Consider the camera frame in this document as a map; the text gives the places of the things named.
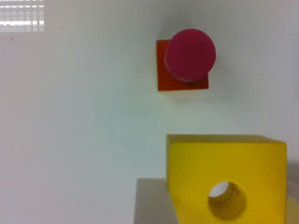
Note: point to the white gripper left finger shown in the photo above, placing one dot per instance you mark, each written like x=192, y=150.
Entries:
x=153, y=204

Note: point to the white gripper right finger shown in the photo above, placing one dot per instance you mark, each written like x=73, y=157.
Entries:
x=292, y=204

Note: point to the yellow block with hole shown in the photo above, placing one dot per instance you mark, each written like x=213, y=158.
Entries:
x=227, y=179

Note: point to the orange square block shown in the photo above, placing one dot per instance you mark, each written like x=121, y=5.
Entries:
x=166, y=82

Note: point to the pink cylinder block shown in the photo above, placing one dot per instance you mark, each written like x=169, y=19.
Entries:
x=190, y=55

